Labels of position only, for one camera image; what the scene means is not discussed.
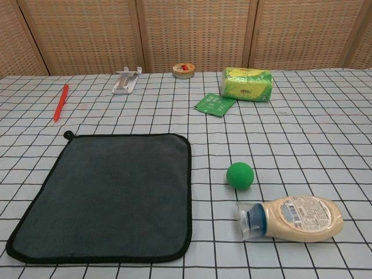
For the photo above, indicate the yellow-green snack bag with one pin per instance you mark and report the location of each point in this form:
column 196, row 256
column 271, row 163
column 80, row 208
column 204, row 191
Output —
column 247, row 85

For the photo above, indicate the cream mayonnaise squeeze bottle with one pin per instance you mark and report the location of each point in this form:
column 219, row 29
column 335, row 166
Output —
column 302, row 218

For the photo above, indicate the woven bamboo screen panel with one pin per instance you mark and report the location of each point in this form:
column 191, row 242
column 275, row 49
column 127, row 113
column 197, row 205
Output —
column 366, row 29
column 87, row 35
column 14, row 43
column 197, row 32
column 308, row 32

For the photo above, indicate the green foam ball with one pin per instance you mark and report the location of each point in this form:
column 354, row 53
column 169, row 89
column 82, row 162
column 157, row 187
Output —
column 240, row 176

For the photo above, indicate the white phone stand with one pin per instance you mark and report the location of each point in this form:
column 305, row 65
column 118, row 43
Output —
column 125, row 82

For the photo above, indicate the white black grid tablecloth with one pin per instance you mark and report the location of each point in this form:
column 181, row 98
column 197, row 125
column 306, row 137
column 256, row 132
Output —
column 290, row 145

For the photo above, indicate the yellow cloth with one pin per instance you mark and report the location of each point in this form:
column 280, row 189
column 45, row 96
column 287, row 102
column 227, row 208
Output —
column 110, row 197

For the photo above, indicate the green sachet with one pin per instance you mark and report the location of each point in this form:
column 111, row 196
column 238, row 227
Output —
column 215, row 104

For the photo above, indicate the red pen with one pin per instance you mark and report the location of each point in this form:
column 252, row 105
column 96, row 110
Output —
column 61, row 101

